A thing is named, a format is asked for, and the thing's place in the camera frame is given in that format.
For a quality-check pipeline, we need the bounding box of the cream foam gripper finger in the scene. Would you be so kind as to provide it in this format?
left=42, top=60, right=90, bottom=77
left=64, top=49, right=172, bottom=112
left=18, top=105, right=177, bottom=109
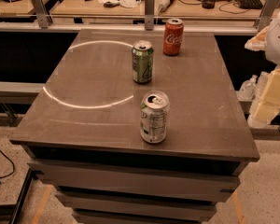
left=245, top=27, right=269, bottom=51
left=252, top=65, right=280, bottom=124

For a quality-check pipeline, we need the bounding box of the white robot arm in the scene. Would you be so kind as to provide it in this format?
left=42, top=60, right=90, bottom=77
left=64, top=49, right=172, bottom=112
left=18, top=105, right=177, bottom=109
left=245, top=12, right=280, bottom=128

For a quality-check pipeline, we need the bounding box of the red Coca-Cola can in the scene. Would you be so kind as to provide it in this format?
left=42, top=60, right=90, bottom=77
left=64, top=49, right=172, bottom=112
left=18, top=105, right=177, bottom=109
left=163, top=18, right=184, bottom=56

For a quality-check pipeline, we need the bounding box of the white green soda can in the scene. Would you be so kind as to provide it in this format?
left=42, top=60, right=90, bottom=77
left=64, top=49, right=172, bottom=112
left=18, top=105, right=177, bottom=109
left=140, top=91, right=170, bottom=144

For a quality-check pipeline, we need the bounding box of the clear sanitizer bottle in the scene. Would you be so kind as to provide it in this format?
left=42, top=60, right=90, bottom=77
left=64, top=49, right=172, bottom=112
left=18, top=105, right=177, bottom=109
left=255, top=71, right=269, bottom=98
left=238, top=75, right=258, bottom=100

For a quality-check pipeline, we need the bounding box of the black round cup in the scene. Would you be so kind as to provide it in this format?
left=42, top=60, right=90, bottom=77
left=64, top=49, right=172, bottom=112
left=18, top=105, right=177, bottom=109
left=202, top=0, right=216, bottom=9

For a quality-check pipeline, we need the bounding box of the white power strip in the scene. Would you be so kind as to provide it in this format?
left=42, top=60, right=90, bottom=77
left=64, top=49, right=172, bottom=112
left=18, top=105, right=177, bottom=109
left=158, top=0, right=174, bottom=12

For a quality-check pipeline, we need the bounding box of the white face mask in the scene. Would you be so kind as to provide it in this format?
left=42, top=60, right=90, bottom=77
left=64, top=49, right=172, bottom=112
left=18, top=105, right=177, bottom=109
left=119, top=0, right=139, bottom=8

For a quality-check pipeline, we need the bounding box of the brown drawer cabinet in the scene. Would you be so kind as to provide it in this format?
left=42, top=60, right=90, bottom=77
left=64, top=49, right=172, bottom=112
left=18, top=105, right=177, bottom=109
left=11, top=30, right=259, bottom=224

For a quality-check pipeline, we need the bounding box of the right metal railing post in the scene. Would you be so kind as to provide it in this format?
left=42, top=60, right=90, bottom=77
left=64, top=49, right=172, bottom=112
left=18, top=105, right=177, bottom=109
left=254, top=0, right=280, bottom=31

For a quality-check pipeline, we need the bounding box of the metal railing post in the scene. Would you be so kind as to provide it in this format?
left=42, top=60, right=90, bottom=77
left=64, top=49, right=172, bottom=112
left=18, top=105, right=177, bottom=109
left=145, top=0, right=155, bottom=30
left=31, top=0, right=52, bottom=28
left=254, top=0, right=280, bottom=31

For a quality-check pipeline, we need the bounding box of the middle metal railing post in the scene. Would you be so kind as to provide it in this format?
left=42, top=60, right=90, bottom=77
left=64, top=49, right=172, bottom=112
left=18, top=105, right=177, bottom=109
left=145, top=0, right=155, bottom=30

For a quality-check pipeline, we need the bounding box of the left metal railing post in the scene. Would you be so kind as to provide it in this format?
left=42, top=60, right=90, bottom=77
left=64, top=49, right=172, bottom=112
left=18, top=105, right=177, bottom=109
left=31, top=0, right=52, bottom=28

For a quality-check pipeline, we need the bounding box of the black metal floor frame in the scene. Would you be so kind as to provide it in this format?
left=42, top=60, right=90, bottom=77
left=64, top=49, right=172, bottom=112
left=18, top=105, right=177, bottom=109
left=8, top=169, right=33, bottom=224

